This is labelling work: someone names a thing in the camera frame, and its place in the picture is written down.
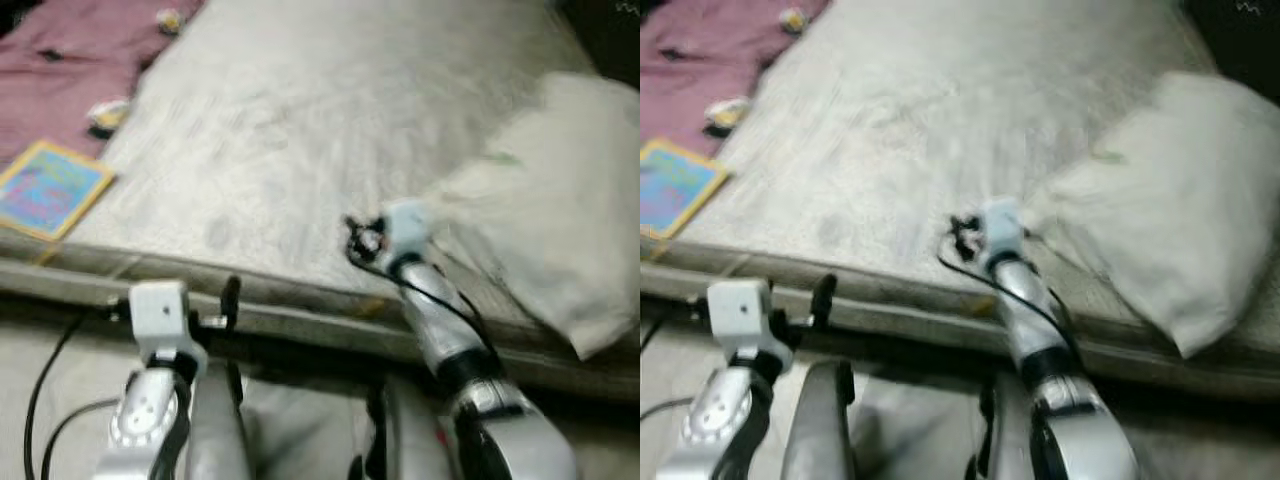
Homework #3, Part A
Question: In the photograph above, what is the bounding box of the colourful children's book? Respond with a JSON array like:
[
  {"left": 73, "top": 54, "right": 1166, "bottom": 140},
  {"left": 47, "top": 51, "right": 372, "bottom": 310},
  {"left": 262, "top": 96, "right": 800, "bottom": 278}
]
[
  {"left": 640, "top": 138, "right": 731, "bottom": 241},
  {"left": 0, "top": 140, "right": 116, "bottom": 241}
]

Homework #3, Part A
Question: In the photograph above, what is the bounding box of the white pillow with tree print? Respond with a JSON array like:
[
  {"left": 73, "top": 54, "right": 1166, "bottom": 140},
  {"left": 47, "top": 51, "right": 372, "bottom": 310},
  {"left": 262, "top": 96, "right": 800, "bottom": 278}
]
[
  {"left": 1025, "top": 70, "right": 1280, "bottom": 359},
  {"left": 420, "top": 72, "right": 640, "bottom": 361}
]

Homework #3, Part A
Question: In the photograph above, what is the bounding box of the grey speckled bed base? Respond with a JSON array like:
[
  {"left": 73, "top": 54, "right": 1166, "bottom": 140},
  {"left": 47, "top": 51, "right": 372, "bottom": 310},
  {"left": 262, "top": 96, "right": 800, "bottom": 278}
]
[
  {"left": 0, "top": 255, "right": 640, "bottom": 403},
  {"left": 640, "top": 255, "right": 1280, "bottom": 403}
]

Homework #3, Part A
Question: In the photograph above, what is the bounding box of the grey quilted mattress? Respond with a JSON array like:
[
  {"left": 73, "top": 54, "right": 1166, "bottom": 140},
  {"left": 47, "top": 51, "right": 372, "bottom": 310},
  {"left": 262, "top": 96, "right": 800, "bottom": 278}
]
[
  {"left": 0, "top": 0, "right": 640, "bottom": 386},
  {"left": 640, "top": 0, "right": 1280, "bottom": 386}
]

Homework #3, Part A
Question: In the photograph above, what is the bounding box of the pink printed blanket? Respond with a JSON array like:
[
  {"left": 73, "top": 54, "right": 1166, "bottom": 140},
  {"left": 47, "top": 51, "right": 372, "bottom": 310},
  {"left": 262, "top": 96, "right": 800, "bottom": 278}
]
[
  {"left": 640, "top": 0, "right": 831, "bottom": 161},
  {"left": 0, "top": 0, "right": 206, "bottom": 166}
]

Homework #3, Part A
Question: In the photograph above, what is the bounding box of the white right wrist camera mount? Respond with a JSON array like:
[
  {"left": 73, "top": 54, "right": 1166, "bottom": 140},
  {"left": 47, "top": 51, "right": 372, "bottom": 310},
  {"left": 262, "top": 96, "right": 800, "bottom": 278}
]
[
  {"left": 980, "top": 198, "right": 1026, "bottom": 256},
  {"left": 385, "top": 200, "right": 433, "bottom": 259}
]

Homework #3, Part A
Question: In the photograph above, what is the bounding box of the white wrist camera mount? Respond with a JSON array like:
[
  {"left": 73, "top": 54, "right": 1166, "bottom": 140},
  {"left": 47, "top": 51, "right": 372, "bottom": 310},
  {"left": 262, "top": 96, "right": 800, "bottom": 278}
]
[
  {"left": 385, "top": 200, "right": 433, "bottom": 259},
  {"left": 128, "top": 281, "right": 193, "bottom": 361},
  {"left": 707, "top": 280, "right": 771, "bottom": 361},
  {"left": 980, "top": 198, "right": 1026, "bottom": 256}
]

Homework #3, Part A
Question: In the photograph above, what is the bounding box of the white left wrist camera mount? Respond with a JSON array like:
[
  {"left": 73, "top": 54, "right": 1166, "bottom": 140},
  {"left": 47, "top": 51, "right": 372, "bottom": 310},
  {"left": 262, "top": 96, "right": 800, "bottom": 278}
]
[
  {"left": 707, "top": 280, "right": 771, "bottom": 361},
  {"left": 128, "top": 281, "right": 193, "bottom": 361}
]

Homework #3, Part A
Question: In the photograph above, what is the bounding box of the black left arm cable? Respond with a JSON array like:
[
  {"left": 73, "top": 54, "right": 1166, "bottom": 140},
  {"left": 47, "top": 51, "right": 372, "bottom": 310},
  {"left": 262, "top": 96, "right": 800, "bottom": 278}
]
[
  {"left": 640, "top": 300, "right": 703, "bottom": 426},
  {"left": 22, "top": 308, "right": 123, "bottom": 480}
]

